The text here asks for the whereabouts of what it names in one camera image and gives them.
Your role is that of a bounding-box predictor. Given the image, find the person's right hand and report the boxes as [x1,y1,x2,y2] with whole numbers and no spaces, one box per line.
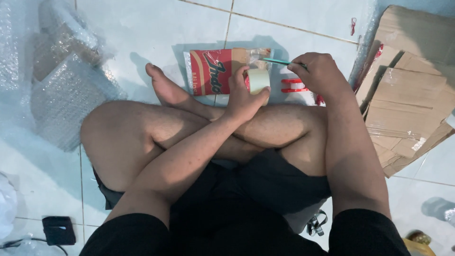
[287,52,353,104]

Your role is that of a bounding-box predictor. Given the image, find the person's left hand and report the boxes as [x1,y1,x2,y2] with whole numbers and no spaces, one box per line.
[225,66,271,123]

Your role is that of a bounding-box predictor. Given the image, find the green utility cutter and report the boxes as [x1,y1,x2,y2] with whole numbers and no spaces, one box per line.
[259,57,308,69]

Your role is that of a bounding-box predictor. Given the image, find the clear packing tape roll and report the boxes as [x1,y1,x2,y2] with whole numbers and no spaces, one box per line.
[245,68,271,106]

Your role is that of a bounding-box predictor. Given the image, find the red tape dispenser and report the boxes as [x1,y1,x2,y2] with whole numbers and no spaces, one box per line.
[281,78,310,94]

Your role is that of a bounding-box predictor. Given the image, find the person's right leg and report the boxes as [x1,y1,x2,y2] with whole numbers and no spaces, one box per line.
[145,63,329,178]

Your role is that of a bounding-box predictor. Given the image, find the person's leg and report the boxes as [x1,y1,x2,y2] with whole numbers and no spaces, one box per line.
[145,63,329,178]
[80,100,265,192]

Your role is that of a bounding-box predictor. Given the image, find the red plastic-wrapped cardboard box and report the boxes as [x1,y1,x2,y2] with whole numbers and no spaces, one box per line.
[183,48,272,97]

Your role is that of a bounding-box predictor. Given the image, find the pile of flattened cardboard boxes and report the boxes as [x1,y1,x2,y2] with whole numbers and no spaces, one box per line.
[350,5,455,178]

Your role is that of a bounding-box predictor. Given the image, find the dark grey shorts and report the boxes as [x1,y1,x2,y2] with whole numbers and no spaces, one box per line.
[92,149,332,235]

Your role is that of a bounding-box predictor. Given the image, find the black shirt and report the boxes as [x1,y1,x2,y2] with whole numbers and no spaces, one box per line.
[79,199,411,256]

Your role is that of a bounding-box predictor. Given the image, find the person's left leg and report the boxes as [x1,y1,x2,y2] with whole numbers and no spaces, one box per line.
[80,100,265,192]

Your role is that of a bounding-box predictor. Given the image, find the yellow brown object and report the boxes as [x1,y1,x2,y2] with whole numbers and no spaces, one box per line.
[403,230,437,256]

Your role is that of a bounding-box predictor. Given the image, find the heap of clear bubble wrap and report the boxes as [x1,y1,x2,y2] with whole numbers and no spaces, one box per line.
[0,0,128,153]

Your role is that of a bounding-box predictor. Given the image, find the black power adapter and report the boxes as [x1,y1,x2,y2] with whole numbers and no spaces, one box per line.
[42,216,77,246]

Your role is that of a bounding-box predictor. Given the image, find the white plastic bag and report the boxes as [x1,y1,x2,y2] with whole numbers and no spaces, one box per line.
[0,173,19,239]

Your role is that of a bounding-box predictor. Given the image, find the grey strap with buckle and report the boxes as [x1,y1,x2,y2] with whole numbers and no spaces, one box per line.
[307,209,328,237]

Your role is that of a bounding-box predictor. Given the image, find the black cable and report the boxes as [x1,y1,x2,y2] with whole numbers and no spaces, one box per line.
[0,237,69,256]

